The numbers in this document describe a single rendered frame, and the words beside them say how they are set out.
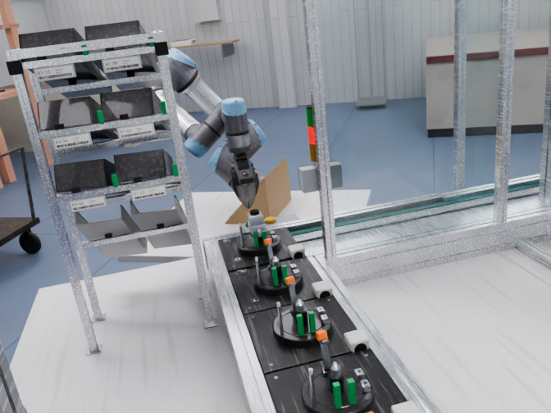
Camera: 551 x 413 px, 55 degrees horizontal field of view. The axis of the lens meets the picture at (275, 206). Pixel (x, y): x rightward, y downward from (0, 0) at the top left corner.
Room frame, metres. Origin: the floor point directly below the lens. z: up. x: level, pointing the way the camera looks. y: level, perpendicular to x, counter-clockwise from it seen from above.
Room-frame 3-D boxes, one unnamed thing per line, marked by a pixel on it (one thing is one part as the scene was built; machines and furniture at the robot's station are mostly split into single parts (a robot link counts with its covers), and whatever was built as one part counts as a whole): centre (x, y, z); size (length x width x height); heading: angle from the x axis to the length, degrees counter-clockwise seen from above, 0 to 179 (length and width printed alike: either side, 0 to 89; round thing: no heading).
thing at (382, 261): (1.60, -0.23, 0.91); 0.84 x 0.28 x 0.10; 101
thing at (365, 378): (0.83, -0.08, 1.01); 0.24 x 0.24 x 0.13; 11
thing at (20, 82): (1.37, 0.40, 1.26); 0.36 x 0.21 x 0.80; 101
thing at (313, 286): (1.31, 0.02, 1.01); 0.24 x 0.24 x 0.13; 11
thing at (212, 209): (2.08, 0.09, 0.84); 0.90 x 0.70 x 0.03; 72
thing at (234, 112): (1.70, 0.09, 1.37); 0.09 x 0.08 x 0.11; 17
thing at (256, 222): (1.55, 0.07, 1.06); 0.08 x 0.04 x 0.07; 11
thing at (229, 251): (1.56, 0.07, 0.96); 0.24 x 0.24 x 0.02; 11
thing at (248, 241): (1.56, 0.07, 0.98); 0.14 x 0.14 x 0.02
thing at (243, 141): (1.70, 0.10, 1.29); 0.08 x 0.08 x 0.05
